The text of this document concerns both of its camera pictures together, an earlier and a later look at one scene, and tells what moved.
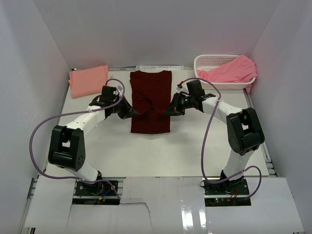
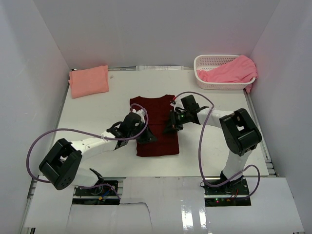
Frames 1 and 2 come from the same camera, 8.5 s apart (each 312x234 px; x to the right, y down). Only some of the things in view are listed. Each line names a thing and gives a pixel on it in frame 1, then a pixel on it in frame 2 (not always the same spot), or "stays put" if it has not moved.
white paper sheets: [155, 68] stays put
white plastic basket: [204, 62] stays put
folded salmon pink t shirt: [88, 81] stays put
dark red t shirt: [151, 94] to [158, 108]
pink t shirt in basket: [241, 69] stays put
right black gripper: [174, 109] to [173, 126]
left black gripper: [127, 108] to [147, 137]
